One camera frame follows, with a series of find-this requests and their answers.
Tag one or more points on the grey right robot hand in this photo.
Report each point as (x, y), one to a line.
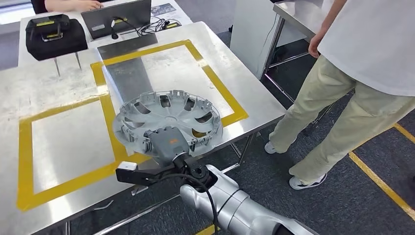
(168, 144)

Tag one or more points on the person's left hand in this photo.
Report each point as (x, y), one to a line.
(316, 43)

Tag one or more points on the silver wheel hubcap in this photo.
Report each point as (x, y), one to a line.
(168, 113)

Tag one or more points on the person's left forearm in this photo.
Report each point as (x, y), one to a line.
(330, 16)

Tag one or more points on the steel workbench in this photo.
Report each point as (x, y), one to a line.
(64, 139)

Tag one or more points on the person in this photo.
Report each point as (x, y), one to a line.
(64, 5)
(366, 48)

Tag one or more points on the steel table white panel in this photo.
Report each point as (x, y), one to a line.
(249, 32)

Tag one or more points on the yellow floor tape square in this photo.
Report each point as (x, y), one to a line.
(207, 231)
(382, 185)

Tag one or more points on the black yellow device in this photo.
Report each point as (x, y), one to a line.
(172, 25)

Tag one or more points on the small black desk microphone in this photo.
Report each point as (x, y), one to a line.
(114, 32)

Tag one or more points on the white desk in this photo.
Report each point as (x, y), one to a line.
(184, 19)

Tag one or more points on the printed paper sheet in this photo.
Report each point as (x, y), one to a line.
(163, 9)

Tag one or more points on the grey laptop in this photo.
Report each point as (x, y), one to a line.
(97, 18)

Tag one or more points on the black case yellow labels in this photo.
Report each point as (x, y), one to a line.
(55, 45)

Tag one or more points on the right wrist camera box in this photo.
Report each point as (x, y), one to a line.
(136, 176)

